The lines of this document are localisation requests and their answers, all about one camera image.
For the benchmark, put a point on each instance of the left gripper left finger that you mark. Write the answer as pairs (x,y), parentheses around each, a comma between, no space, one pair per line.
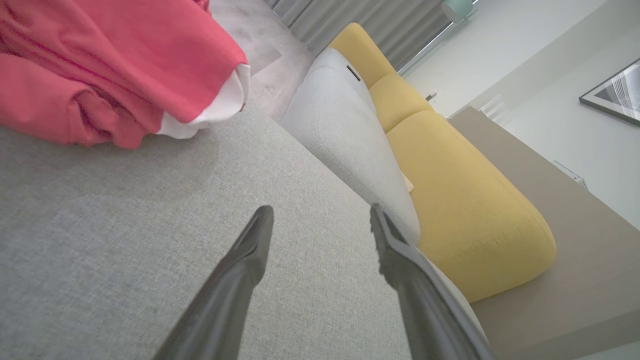
(225,300)

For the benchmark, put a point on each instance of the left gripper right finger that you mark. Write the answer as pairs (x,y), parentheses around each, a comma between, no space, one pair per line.
(425,310)

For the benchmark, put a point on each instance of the red and white garment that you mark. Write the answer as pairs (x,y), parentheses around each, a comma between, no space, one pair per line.
(100,60)

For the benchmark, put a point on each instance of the large yellow sofa back cushion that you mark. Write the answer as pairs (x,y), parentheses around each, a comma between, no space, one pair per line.
(470,210)

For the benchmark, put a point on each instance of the large grey sofa seat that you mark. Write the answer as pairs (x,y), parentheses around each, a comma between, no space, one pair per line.
(125,250)

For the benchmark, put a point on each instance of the taupe wooden ledge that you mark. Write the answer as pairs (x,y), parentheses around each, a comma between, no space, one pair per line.
(575,260)

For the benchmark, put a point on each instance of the white slatted vent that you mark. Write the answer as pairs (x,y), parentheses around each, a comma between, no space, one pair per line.
(495,109)

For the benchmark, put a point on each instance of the black sofa label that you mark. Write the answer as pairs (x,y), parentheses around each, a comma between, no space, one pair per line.
(353,73)

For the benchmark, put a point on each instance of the small yellow sofa back cushion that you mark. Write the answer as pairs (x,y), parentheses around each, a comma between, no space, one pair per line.
(360,50)

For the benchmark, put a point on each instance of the black framed picture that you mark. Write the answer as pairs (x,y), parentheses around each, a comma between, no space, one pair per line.
(617,95)

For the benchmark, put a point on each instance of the grey curtain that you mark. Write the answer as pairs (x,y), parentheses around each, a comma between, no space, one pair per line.
(360,20)

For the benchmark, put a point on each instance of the mint green lamp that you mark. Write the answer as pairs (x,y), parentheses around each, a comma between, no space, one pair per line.
(457,9)

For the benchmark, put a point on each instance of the white wall outlet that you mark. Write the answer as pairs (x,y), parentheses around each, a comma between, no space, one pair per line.
(570,173)

